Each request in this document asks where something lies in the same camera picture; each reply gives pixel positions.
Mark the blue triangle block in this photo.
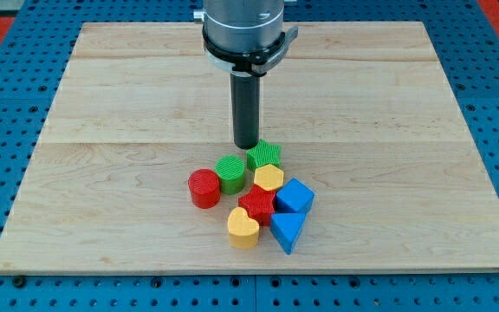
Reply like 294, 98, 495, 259
270, 213, 307, 255

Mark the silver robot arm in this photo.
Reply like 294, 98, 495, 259
202, 0, 299, 77

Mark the green star block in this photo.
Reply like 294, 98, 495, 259
246, 140, 282, 172

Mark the yellow heart block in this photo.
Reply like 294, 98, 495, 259
227, 207, 260, 249

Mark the red star block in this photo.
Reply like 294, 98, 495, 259
238, 185, 276, 226

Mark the wooden board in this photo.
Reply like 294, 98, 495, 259
0, 22, 499, 276

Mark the yellow hexagon block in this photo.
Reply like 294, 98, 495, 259
254, 164, 284, 191

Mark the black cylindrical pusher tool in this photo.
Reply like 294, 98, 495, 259
230, 75, 260, 149

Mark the blue cube block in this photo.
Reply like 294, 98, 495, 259
275, 178, 315, 214

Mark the green cylinder block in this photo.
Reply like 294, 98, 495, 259
215, 155, 245, 195

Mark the red cylinder block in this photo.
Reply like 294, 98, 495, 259
188, 168, 221, 209

